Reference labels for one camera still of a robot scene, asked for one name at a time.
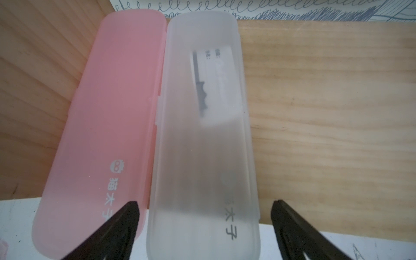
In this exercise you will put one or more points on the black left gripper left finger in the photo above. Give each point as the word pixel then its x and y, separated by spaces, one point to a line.
pixel 113 240

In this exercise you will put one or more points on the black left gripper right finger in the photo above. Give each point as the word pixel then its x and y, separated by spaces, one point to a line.
pixel 299 240

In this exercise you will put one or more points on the pink pencil case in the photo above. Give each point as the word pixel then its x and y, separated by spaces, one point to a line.
pixel 106 152

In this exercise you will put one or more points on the small clear pencil case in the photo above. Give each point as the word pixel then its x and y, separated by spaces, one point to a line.
pixel 204 199

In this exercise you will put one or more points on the wooden shelf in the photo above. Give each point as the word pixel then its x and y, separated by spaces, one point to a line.
pixel 332 109

